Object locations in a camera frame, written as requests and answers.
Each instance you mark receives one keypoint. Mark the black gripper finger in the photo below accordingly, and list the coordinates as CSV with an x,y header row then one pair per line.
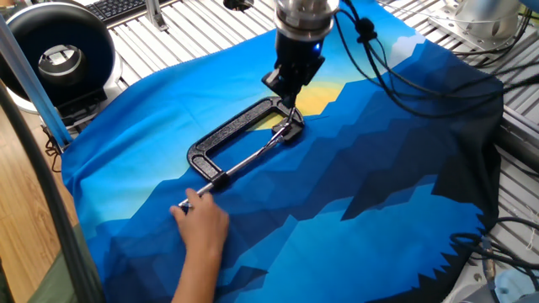
x,y
274,82
295,94

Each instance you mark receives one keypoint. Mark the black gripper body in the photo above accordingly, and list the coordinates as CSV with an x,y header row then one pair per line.
x,y
297,56

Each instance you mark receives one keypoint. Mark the black C-clamp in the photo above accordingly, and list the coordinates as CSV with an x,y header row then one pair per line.
x,y
236,126

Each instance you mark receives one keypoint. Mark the person's right forearm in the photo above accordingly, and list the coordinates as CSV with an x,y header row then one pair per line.
x,y
195,278

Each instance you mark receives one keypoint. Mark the person's right hand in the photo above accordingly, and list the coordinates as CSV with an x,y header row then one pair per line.
x,y
204,227

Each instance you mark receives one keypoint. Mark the blue landscape print cloth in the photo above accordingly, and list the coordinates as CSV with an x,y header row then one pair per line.
x,y
337,210

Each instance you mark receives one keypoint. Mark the silver drilled mounting plate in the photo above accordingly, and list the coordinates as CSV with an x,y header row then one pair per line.
x,y
446,25

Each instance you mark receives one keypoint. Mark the black keyboard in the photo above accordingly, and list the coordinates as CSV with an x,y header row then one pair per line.
x,y
118,7

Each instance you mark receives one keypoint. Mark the black round desk device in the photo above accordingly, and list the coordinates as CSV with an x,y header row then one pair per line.
x,y
63,25

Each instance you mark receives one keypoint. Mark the olive green fabric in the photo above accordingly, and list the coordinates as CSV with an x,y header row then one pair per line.
x,y
54,282

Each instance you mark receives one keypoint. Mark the metal upright bracket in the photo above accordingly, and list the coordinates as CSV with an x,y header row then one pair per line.
x,y
155,17

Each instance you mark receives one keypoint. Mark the silver metal cylinder mount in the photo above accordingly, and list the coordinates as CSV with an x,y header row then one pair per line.
x,y
488,12

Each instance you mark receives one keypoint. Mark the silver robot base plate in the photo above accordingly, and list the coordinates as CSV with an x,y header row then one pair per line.
x,y
476,286

